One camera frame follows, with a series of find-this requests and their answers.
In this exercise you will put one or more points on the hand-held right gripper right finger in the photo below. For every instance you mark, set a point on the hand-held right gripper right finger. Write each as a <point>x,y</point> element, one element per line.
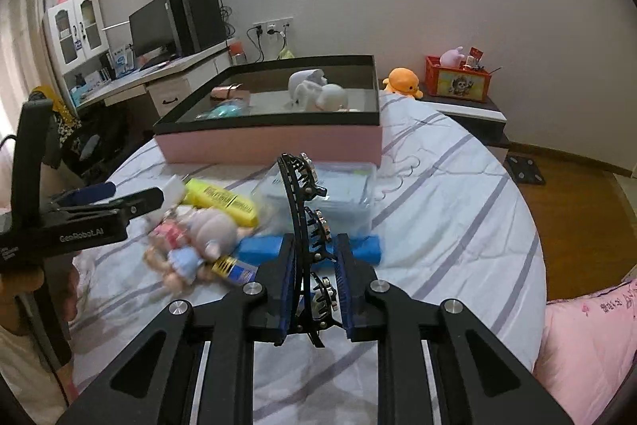
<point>346,280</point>

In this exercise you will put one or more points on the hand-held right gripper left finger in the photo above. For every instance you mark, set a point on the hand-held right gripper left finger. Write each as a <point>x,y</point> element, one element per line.
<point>286,280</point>

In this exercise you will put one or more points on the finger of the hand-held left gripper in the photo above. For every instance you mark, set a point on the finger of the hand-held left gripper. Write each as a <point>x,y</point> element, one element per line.
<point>144,200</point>
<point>94,192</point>

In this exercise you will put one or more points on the blue highlighter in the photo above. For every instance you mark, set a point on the blue highlighter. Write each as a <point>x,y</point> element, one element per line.
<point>263,248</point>

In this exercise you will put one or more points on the pink haired doll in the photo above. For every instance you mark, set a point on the pink haired doll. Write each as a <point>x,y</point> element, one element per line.
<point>199,241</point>

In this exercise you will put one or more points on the yellow highlighter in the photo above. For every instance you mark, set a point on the yellow highlighter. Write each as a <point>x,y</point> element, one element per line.
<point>219,201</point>

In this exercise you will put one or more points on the clear plastic box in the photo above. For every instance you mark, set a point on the clear plastic box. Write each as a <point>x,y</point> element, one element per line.
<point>343,196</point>

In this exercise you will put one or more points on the black jewelled headband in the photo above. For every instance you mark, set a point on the black jewelled headband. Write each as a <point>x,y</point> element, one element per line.
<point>293,196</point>

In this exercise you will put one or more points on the teal egg-shaped case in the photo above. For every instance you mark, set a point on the teal egg-shaped case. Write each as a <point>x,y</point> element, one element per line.
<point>226,109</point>

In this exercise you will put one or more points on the rose gold metallic case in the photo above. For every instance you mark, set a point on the rose gold metallic case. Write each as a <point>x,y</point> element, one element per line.
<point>229,92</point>

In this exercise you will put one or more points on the pink box with black rim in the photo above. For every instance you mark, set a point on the pink box with black rim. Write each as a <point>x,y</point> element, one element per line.
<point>268,141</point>

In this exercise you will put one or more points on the white round figurine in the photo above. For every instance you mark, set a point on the white round figurine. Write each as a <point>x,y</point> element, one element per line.
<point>333,99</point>

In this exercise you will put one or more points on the white cup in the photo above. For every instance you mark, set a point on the white cup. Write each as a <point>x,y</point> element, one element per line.
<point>303,89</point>

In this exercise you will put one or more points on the person's left forearm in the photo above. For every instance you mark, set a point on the person's left forearm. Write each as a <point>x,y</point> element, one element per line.
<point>25,370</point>

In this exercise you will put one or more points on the person's left hand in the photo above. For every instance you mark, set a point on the person's left hand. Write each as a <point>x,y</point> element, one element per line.
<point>67,293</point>

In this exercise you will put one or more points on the black office chair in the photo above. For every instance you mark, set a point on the black office chair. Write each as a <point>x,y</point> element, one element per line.
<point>94,141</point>

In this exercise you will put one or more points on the white desk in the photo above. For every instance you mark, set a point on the white desk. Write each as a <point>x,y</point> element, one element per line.
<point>164,81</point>

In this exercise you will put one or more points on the blue and white box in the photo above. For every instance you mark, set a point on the blue and white box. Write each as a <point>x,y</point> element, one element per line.
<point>123,60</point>

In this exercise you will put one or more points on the black keyboard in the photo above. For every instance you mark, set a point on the black keyboard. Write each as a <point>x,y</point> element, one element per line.
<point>155,64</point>

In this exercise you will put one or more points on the white glass-door cabinet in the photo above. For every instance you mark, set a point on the white glass-door cabinet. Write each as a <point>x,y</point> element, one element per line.
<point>74,36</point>

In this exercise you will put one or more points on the beige curtain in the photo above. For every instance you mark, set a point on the beige curtain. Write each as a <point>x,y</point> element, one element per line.
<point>25,31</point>

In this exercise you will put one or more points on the black computer monitor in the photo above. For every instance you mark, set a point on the black computer monitor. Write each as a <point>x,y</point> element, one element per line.
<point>152,24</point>

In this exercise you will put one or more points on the black computer tower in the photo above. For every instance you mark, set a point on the black computer tower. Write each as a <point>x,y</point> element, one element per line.
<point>199,21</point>

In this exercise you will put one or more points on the snack bag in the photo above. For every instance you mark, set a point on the snack bag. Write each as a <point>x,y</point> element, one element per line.
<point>285,52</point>

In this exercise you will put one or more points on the low black-topped bench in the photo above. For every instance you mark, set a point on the low black-topped bench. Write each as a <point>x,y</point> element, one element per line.
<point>468,114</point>

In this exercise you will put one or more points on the orange plush toy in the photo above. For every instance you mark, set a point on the orange plush toy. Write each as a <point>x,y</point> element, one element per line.
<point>402,81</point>

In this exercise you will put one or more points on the red crate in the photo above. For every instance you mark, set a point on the red crate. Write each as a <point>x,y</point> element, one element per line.
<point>458,84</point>

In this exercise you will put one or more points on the pink plush toy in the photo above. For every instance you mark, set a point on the pink plush toy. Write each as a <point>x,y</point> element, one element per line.
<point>454,56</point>

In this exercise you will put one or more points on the pink pillow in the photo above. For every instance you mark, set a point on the pink pillow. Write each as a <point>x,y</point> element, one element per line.
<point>587,345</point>

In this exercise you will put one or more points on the wall power outlet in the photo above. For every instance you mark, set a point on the wall power outlet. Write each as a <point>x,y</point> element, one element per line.
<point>271,26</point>

